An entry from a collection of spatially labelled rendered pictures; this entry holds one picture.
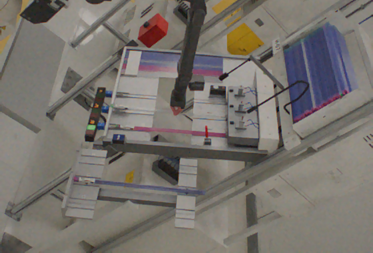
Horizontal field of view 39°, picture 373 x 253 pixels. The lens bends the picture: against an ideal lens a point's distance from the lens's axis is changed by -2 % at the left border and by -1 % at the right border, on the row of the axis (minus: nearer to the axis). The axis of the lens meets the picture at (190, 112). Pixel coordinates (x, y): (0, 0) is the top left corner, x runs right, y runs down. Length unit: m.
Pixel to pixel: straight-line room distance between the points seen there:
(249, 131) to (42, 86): 0.93
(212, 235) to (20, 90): 1.22
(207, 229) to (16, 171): 1.04
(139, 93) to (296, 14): 1.44
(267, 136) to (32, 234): 1.29
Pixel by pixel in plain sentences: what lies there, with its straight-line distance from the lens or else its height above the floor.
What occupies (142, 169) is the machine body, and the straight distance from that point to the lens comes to 2.60.
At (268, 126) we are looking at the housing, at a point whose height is 1.26.
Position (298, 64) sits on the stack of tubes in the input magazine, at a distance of 2.48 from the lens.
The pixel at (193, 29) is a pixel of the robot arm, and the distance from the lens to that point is 2.05.
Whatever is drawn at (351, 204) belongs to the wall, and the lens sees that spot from 3.90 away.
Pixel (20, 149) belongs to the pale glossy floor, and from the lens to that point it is 3.02.
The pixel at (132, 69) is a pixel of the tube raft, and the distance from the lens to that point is 2.69.
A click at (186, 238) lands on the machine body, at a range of 2.82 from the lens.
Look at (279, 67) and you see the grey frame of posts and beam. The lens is 2.62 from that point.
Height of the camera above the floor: 2.15
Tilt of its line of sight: 29 degrees down
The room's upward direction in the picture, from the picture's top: 57 degrees clockwise
